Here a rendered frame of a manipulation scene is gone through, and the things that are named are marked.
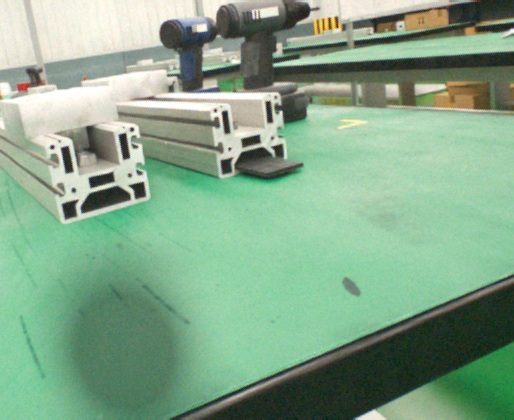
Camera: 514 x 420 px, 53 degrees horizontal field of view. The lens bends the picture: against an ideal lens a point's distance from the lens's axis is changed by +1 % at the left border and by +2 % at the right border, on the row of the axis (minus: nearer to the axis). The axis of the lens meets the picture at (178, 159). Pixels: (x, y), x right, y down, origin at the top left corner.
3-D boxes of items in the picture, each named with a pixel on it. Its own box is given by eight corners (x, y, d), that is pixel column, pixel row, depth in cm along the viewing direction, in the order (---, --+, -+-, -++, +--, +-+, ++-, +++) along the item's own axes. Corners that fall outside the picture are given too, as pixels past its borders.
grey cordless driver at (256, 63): (226, 129, 94) (209, 7, 89) (316, 109, 100) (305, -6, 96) (246, 132, 87) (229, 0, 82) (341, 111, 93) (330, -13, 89)
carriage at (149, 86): (87, 115, 100) (81, 81, 99) (138, 105, 105) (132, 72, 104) (115, 119, 86) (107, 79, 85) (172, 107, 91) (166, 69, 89)
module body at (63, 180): (-20, 148, 122) (-29, 113, 121) (22, 139, 126) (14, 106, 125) (61, 225, 51) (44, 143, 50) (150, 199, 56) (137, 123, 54)
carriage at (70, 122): (9, 149, 70) (-3, 100, 69) (85, 132, 75) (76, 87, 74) (31, 163, 56) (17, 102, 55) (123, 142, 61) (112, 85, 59)
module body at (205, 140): (57, 132, 130) (50, 99, 128) (94, 124, 134) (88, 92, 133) (219, 179, 59) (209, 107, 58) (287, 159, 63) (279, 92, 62)
